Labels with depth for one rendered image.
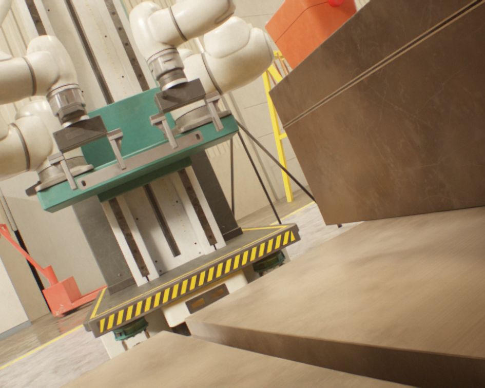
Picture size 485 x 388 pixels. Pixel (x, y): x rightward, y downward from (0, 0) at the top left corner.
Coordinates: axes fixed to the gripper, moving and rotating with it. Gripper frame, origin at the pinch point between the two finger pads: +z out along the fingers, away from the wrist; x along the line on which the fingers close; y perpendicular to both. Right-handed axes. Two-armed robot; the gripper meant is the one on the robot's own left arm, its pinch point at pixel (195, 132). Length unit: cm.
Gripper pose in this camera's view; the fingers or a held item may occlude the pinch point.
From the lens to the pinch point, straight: 131.9
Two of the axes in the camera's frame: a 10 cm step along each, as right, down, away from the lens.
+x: 8.8, -4.0, 2.7
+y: 2.6, -0.7, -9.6
